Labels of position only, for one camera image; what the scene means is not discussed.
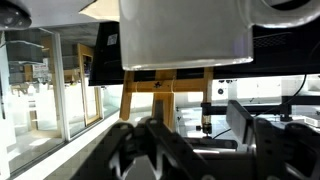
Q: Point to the white ceramic mug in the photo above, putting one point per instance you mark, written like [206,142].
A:
[211,17]

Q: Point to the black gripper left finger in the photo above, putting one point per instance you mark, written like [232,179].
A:
[158,111]

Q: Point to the large brown paper napkin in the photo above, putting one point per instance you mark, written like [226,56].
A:
[102,10]

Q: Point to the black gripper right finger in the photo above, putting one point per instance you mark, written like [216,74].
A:
[240,121]

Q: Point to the black monitor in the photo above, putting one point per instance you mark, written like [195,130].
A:
[275,52]

